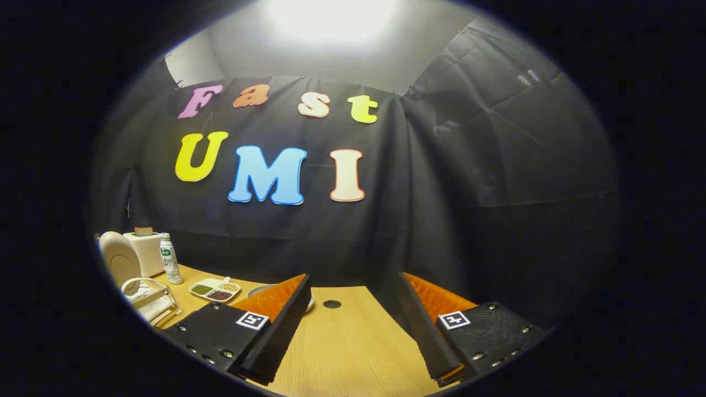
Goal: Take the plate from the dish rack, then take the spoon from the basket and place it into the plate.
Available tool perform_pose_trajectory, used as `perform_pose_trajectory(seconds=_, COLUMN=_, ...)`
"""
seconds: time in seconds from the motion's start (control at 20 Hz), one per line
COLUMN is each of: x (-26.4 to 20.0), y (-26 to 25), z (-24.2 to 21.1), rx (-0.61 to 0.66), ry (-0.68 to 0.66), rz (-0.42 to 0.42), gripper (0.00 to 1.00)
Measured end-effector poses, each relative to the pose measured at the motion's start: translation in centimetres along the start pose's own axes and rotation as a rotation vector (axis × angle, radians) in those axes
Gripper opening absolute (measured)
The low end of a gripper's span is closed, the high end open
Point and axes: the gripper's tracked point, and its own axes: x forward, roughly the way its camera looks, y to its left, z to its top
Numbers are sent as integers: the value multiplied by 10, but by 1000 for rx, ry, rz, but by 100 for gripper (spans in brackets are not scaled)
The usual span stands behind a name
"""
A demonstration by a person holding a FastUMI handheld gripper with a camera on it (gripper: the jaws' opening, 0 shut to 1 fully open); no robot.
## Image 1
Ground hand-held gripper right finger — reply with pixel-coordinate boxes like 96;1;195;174
397;272;548;388

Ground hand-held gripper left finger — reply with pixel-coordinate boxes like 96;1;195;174
163;273;312;386

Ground white wire dish rack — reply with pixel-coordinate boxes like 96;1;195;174
120;277;183;329

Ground large white plate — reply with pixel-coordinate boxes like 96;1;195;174
99;231;143;294

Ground small beige meat dish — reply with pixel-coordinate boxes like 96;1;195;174
247;283;315;313

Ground white divided bean dish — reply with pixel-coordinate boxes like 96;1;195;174
189;277;242;303

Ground white ribbed drain tray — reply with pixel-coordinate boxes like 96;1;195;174
137;297;178;327

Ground white green label bottle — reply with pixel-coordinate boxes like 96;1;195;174
159;233;184;286

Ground white toaster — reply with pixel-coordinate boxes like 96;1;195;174
122;229;167;278

